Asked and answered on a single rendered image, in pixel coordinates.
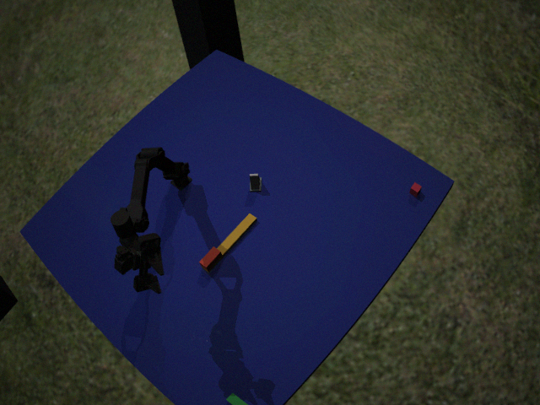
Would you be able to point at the small red cube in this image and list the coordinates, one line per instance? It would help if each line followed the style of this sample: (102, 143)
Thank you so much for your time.
(415, 189)

